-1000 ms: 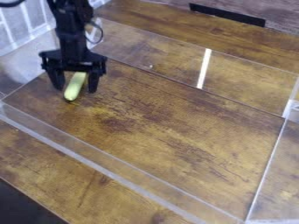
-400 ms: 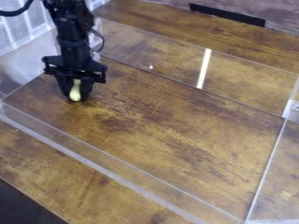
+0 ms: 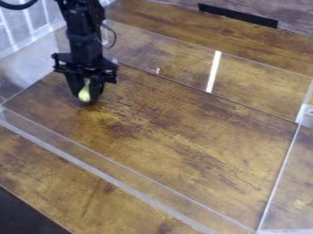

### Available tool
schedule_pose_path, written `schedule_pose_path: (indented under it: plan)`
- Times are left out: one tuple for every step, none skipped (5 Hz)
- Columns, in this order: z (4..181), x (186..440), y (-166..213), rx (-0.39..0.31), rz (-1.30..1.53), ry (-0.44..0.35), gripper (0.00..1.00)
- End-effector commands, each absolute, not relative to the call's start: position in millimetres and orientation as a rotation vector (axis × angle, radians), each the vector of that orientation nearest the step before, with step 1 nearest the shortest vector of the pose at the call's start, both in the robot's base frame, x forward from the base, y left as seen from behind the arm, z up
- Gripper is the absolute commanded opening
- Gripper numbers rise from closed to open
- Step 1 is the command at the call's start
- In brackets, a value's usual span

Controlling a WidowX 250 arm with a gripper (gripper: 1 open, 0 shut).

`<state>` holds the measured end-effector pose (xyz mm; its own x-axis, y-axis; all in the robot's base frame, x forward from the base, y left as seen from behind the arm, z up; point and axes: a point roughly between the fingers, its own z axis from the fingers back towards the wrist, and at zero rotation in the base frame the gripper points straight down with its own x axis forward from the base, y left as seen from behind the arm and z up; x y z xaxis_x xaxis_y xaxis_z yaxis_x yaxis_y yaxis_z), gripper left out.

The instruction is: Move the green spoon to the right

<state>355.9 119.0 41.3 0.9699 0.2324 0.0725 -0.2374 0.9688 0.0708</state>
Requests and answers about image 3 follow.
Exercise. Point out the green handled metal spoon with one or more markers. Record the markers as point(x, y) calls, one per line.
point(84, 95)

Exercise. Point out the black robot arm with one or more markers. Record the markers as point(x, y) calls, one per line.
point(84, 16)

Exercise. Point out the black strip on table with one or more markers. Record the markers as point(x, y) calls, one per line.
point(256, 20)

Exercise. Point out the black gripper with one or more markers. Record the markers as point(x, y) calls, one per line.
point(83, 63)

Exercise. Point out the clear acrylic enclosure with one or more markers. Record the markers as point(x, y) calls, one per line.
point(195, 147)

